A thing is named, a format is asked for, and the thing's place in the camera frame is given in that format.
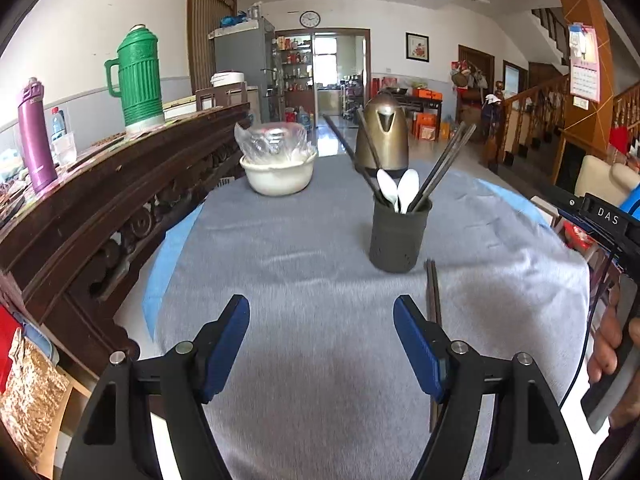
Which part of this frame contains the blue table cover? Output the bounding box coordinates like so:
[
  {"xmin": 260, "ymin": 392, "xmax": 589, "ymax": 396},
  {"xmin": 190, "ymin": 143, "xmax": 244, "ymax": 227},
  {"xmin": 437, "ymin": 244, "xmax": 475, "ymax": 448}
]
[{"xmin": 141, "ymin": 180, "xmax": 556, "ymax": 343}]

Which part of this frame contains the gold patterned bag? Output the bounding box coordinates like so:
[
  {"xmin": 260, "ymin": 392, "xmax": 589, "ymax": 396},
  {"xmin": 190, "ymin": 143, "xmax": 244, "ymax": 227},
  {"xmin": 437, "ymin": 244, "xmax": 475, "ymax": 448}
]
[{"xmin": 0, "ymin": 327, "xmax": 71, "ymax": 467}]

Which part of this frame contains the red child chair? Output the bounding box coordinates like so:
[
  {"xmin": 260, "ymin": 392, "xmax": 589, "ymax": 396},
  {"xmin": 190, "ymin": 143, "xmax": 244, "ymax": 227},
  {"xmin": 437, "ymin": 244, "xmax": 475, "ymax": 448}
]
[{"xmin": 565, "ymin": 222, "xmax": 597, "ymax": 252}]

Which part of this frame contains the bunch of dark chopsticks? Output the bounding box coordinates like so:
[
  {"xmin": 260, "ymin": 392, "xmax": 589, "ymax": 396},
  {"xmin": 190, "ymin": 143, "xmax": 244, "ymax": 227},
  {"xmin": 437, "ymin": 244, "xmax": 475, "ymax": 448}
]
[{"xmin": 356, "ymin": 109, "xmax": 477, "ymax": 213}]

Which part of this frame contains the grey refrigerator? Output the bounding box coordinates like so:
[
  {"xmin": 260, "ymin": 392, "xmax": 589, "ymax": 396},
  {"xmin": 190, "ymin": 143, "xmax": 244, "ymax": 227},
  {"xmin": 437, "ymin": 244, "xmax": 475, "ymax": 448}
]
[{"xmin": 210, "ymin": 16, "xmax": 277, "ymax": 123}]

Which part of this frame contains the brown striped curtain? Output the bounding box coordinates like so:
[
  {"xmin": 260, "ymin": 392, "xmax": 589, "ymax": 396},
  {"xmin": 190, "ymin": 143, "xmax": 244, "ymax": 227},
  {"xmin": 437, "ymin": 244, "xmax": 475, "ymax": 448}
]
[{"xmin": 187, "ymin": 0, "xmax": 238, "ymax": 97}]

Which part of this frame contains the framed wall picture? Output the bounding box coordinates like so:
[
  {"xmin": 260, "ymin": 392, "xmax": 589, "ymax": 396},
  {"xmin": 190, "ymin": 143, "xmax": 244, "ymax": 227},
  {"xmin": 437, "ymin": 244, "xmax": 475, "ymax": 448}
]
[{"xmin": 405, "ymin": 32, "xmax": 430, "ymax": 63}]

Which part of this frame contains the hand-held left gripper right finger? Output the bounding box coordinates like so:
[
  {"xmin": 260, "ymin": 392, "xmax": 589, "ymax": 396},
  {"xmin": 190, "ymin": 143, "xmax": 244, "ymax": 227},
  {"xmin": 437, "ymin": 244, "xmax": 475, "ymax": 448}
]
[{"xmin": 393, "ymin": 294, "xmax": 583, "ymax": 480}]

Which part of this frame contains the brass electric kettle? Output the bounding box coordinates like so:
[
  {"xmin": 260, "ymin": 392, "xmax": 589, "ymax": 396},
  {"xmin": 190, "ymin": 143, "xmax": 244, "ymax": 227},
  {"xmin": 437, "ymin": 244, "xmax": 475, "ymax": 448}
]
[{"xmin": 354, "ymin": 91, "xmax": 410, "ymax": 178}]

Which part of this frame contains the red paper bag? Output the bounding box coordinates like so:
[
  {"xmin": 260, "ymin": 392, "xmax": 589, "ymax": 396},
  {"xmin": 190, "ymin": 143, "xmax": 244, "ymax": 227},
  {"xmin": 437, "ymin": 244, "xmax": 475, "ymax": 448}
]
[{"xmin": 0, "ymin": 305, "xmax": 24, "ymax": 396}]

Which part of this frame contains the carved wooden sideboard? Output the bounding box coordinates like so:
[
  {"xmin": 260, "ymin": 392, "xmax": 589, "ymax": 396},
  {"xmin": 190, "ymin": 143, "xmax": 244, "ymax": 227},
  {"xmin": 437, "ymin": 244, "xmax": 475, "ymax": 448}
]
[{"xmin": 0, "ymin": 101, "xmax": 253, "ymax": 381}]

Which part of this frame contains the kitchen shelf with bottles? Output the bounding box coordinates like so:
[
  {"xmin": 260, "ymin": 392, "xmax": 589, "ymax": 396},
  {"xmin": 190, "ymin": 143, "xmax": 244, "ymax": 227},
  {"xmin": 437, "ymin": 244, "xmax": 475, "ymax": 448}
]
[{"xmin": 275, "ymin": 35, "xmax": 314, "ymax": 92}]

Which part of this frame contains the person's right hand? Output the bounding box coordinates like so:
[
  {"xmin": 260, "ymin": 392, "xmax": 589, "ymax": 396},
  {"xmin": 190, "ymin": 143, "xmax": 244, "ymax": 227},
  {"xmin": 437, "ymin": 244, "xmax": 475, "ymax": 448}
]
[{"xmin": 587, "ymin": 280, "xmax": 625, "ymax": 386}]

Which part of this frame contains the grey tablecloth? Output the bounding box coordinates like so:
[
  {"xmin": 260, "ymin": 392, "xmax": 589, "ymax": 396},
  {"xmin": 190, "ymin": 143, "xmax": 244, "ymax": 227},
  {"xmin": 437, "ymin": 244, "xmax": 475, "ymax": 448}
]
[{"xmin": 155, "ymin": 154, "xmax": 596, "ymax": 480}]

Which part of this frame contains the purple insulated bottle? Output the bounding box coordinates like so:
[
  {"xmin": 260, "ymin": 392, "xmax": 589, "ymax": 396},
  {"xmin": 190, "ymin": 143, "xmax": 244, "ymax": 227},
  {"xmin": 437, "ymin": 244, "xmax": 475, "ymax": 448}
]
[{"xmin": 17, "ymin": 77, "xmax": 58, "ymax": 193}]

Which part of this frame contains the orange wooden pillar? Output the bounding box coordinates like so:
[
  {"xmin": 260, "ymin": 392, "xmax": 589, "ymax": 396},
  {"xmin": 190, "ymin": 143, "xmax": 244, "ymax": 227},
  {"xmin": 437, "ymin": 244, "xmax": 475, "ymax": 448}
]
[{"xmin": 547, "ymin": 0, "xmax": 613, "ymax": 151}]

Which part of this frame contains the small white step stool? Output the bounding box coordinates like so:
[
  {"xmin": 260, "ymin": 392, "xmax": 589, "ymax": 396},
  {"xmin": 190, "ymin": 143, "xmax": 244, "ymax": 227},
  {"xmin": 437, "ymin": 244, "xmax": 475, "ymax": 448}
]
[{"xmin": 530, "ymin": 195, "xmax": 562, "ymax": 227}]

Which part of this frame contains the dark wooden chopstick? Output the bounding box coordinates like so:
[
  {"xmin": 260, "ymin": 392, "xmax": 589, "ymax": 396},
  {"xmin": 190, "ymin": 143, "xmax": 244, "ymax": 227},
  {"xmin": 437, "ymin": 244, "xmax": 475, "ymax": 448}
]
[
  {"xmin": 429, "ymin": 259, "xmax": 443, "ymax": 327},
  {"xmin": 424, "ymin": 259, "xmax": 438, "ymax": 433}
]

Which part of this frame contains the green thermos flask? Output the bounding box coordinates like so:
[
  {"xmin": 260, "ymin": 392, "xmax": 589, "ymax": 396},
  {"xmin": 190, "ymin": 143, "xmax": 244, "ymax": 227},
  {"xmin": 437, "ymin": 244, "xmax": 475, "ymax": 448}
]
[{"xmin": 104, "ymin": 25, "xmax": 166, "ymax": 136}]

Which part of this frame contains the beige sofa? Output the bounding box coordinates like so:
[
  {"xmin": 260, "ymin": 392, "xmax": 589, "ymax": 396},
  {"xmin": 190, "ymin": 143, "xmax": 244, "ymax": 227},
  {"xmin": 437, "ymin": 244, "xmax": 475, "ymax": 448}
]
[{"xmin": 575, "ymin": 155, "xmax": 640, "ymax": 198}]

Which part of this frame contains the dark grey utensil holder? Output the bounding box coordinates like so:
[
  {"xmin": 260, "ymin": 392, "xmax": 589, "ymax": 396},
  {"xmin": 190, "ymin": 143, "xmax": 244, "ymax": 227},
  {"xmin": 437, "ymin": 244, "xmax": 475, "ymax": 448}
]
[{"xmin": 369, "ymin": 195, "xmax": 433, "ymax": 274}]

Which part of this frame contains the brown wooden door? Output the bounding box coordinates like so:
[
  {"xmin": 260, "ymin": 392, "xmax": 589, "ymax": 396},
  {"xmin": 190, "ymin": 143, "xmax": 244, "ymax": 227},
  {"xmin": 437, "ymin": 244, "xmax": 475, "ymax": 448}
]
[{"xmin": 457, "ymin": 45, "xmax": 496, "ymax": 92}]

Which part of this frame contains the blue lidded container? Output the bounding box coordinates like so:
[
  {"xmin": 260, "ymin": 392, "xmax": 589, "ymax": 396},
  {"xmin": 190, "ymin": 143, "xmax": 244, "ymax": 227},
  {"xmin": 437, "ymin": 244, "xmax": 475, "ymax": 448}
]
[{"xmin": 22, "ymin": 322, "xmax": 60, "ymax": 366}]

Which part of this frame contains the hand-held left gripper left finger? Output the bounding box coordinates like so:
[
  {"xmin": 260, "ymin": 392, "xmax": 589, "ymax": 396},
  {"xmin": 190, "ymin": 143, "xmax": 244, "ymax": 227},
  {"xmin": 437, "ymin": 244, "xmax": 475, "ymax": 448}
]
[{"xmin": 60, "ymin": 294, "xmax": 251, "ymax": 480}]

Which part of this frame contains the wooden chair back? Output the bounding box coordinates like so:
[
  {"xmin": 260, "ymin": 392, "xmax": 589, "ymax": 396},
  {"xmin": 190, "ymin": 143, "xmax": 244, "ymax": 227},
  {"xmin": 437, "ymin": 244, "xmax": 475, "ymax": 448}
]
[{"xmin": 195, "ymin": 85, "xmax": 248, "ymax": 111}]

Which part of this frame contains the clear water bottle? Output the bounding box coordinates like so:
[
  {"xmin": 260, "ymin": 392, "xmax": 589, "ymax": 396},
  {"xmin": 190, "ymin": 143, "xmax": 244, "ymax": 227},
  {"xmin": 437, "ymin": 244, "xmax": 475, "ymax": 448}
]
[{"xmin": 50, "ymin": 106, "xmax": 68, "ymax": 141}]

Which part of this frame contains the wooden staircase railing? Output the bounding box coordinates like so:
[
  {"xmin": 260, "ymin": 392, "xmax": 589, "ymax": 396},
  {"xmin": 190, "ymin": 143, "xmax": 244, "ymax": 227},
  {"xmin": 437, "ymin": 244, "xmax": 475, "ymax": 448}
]
[{"xmin": 492, "ymin": 74, "xmax": 571, "ymax": 162}]

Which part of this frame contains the white plastic spoon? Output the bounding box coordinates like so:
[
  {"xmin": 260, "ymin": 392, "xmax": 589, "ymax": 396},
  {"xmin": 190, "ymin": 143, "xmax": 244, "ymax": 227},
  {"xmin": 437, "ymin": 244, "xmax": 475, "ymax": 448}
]
[
  {"xmin": 396, "ymin": 168, "xmax": 420, "ymax": 213},
  {"xmin": 376, "ymin": 169, "xmax": 399, "ymax": 213}
]

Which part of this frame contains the black cable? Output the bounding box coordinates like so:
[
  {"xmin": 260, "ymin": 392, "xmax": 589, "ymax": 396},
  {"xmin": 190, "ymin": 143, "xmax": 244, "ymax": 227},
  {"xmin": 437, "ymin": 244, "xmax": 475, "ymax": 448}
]
[{"xmin": 559, "ymin": 249, "xmax": 617, "ymax": 407}]

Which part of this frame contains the clear plastic cup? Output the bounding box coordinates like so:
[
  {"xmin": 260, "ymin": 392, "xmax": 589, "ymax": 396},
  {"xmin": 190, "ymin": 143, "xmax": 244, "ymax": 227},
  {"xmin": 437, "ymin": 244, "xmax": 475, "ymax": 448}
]
[{"xmin": 52, "ymin": 132, "xmax": 77, "ymax": 166}]

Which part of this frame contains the pink wall calendar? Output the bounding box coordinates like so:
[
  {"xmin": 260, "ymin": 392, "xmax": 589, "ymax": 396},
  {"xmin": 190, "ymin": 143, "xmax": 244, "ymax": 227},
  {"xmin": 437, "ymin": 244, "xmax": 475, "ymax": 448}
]
[{"xmin": 568, "ymin": 24, "xmax": 601, "ymax": 103}]

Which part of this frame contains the orange box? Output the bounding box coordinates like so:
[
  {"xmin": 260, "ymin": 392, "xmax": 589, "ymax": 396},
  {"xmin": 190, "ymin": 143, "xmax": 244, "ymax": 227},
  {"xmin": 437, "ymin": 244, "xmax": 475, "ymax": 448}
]
[{"xmin": 415, "ymin": 112, "xmax": 441, "ymax": 141}]

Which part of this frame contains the pile of snack packets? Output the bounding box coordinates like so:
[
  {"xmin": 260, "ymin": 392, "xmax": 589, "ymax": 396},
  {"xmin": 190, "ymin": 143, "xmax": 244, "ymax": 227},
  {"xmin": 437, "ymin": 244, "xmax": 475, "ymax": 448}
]
[{"xmin": 0, "ymin": 150, "xmax": 32, "ymax": 221}]

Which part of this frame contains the white plastic basin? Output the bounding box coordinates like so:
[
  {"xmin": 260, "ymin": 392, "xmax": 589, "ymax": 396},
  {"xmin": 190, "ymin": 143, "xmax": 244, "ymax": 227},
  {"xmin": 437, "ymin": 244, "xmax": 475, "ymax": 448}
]
[{"xmin": 239, "ymin": 150, "xmax": 318, "ymax": 197}]

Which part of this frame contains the dark wooden side table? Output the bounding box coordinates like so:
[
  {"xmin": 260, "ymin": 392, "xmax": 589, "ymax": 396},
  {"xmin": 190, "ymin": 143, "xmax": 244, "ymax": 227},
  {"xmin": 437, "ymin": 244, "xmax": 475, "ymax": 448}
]
[{"xmin": 400, "ymin": 92, "xmax": 444, "ymax": 126}]

